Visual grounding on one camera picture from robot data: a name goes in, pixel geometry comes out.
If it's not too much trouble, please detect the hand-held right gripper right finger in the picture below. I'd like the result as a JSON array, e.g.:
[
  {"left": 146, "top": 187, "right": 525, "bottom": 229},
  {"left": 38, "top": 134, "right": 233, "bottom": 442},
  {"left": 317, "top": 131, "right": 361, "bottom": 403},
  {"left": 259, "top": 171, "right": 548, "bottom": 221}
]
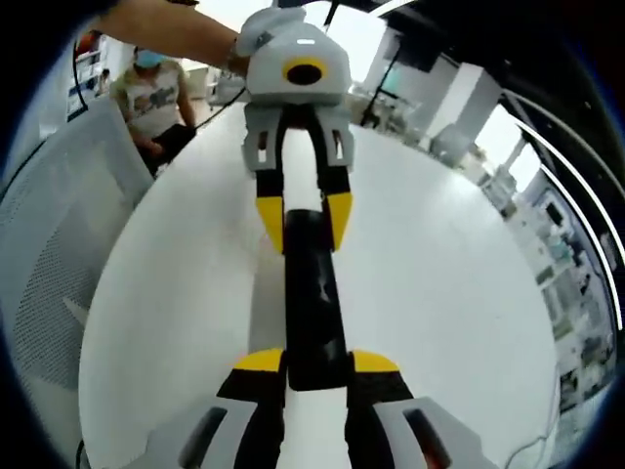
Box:
[{"left": 344, "top": 348, "right": 497, "bottom": 469}]

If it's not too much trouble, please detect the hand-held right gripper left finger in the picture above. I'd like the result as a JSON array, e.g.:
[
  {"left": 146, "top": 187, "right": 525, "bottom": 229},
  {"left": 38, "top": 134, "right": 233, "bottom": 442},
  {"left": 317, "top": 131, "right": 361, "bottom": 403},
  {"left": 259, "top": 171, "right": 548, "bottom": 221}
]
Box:
[{"left": 139, "top": 347, "right": 288, "bottom": 469}]

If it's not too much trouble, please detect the black cylindrical bar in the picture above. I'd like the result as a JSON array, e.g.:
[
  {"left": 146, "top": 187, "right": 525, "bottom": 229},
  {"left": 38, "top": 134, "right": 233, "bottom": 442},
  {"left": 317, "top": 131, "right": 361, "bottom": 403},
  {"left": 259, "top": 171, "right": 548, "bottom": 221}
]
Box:
[{"left": 284, "top": 208, "right": 354, "bottom": 392}]

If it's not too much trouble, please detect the black screen on stand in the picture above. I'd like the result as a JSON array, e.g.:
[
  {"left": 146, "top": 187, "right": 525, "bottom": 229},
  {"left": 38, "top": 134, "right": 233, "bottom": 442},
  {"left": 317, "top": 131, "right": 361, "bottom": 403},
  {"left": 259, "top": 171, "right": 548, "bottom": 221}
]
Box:
[{"left": 359, "top": 26, "right": 440, "bottom": 129}]

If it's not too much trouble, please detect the white storage shelf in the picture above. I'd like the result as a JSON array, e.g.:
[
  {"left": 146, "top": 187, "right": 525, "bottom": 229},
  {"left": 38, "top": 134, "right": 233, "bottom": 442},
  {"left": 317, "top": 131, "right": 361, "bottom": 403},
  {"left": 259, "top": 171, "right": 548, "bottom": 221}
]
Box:
[{"left": 65, "top": 31, "right": 111, "bottom": 121}]

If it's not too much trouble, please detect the grey mesh office chair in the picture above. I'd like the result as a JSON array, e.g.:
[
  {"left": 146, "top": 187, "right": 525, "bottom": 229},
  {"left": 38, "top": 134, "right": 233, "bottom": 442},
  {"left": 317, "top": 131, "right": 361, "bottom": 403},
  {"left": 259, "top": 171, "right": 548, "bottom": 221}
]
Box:
[{"left": 0, "top": 100, "right": 157, "bottom": 406}]

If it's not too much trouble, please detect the black cable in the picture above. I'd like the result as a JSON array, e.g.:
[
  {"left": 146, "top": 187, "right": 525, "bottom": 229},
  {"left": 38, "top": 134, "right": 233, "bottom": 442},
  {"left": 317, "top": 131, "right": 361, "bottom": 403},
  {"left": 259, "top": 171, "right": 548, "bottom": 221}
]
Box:
[
  {"left": 72, "top": 437, "right": 94, "bottom": 468},
  {"left": 67, "top": 31, "right": 94, "bottom": 114},
  {"left": 192, "top": 82, "right": 251, "bottom": 132}
]

